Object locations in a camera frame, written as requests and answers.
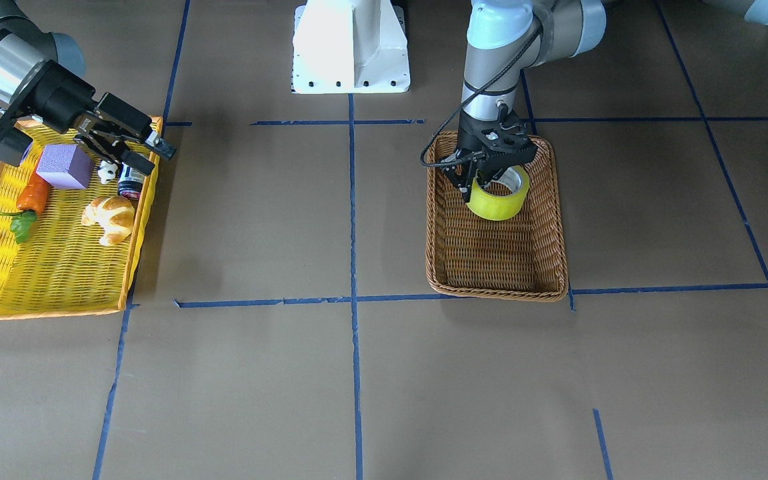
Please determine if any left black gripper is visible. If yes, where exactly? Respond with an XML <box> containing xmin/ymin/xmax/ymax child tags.
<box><xmin>443</xmin><ymin>109</ymin><xmax>537</xmax><ymax>204</ymax></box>

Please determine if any toy carrot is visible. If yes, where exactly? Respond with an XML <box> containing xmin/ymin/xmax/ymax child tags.
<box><xmin>0</xmin><ymin>160</ymin><xmax>52</xmax><ymax>244</ymax></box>

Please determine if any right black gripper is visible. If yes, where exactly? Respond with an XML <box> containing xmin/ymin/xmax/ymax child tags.
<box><xmin>8</xmin><ymin>60</ymin><xmax>177</xmax><ymax>176</ymax></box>

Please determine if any white pillar mount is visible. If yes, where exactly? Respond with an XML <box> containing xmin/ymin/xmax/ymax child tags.
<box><xmin>291</xmin><ymin>1</ymin><xmax>411</xmax><ymax>95</ymax></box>

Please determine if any purple foam block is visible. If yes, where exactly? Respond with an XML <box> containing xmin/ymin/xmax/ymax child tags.
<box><xmin>36</xmin><ymin>145</ymin><xmax>94</xmax><ymax>189</ymax></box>

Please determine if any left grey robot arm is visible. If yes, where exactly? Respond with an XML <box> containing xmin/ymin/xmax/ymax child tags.
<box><xmin>436</xmin><ymin>1</ymin><xmax>613</xmax><ymax>207</ymax></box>

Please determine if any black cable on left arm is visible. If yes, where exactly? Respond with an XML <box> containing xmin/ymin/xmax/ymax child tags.
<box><xmin>420</xmin><ymin>20</ymin><xmax>545</xmax><ymax>167</ymax></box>

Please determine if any yellow tape roll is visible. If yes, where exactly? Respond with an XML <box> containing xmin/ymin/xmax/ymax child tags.
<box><xmin>467</xmin><ymin>166</ymin><xmax>530</xmax><ymax>221</ymax></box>

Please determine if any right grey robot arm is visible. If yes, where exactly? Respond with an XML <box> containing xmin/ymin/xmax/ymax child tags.
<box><xmin>0</xmin><ymin>1</ymin><xmax>176</xmax><ymax>175</ymax></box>

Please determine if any small dark can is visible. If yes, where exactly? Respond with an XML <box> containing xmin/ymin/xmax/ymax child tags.
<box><xmin>117</xmin><ymin>164</ymin><xmax>146</xmax><ymax>201</ymax></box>

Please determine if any yellow plastic basket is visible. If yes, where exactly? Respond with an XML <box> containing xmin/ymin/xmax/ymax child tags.
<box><xmin>0</xmin><ymin>119</ymin><xmax>160</xmax><ymax>320</ymax></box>

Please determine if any toy croissant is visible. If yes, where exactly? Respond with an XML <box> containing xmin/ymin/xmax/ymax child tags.
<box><xmin>81</xmin><ymin>195</ymin><xmax>136</xmax><ymax>247</ymax></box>

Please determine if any brown wicker basket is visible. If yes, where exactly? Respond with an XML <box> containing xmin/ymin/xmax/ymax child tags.
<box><xmin>425</xmin><ymin>136</ymin><xmax>568</xmax><ymax>303</ymax></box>

